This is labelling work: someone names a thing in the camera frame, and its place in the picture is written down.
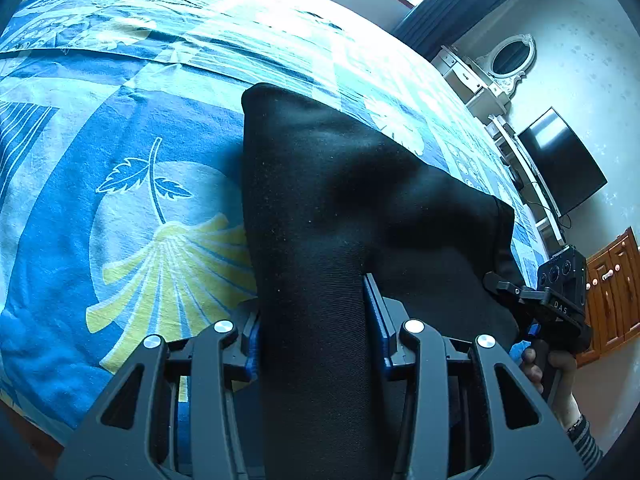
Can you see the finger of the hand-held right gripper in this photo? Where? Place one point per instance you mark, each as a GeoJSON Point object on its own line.
{"type": "Point", "coordinates": [507, 288]}

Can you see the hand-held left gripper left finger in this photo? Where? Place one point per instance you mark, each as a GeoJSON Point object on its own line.
{"type": "Point", "coordinates": [250, 347]}

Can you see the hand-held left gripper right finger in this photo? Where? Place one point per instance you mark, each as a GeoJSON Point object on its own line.
{"type": "Point", "coordinates": [392, 345]}

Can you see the black pants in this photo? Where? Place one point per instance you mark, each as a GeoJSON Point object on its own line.
{"type": "Point", "coordinates": [320, 210]}

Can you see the person's right forearm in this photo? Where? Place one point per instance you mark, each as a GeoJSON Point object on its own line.
{"type": "Point", "coordinates": [585, 440]}

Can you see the person's right hand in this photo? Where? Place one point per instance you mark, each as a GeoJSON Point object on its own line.
{"type": "Point", "coordinates": [531, 367]}

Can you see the brown wooden cabinet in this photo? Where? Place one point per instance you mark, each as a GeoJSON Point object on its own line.
{"type": "Point", "coordinates": [612, 300]}

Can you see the white television stand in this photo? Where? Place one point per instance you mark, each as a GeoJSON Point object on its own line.
{"type": "Point", "coordinates": [530, 185]}

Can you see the black flat-screen television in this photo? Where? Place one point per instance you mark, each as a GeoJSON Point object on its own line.
{"type": "Point", "coordinates": [562, 165]}

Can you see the white dressing table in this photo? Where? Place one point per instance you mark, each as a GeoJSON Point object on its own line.
{"type": "Point", "coordinates": [470, 85]}

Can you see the white oval mirror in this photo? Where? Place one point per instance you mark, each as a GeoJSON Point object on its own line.
{"type": "Point", "coordinates": [507, 57]}

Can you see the blue leaf-patterned bed sheet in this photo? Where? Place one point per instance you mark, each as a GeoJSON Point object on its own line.
{"type": "Point", "coordinates": [125, 110]}

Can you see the dark blue curtain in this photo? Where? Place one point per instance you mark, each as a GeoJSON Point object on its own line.
{"type": "Point", "coordinates": [460, 5]}

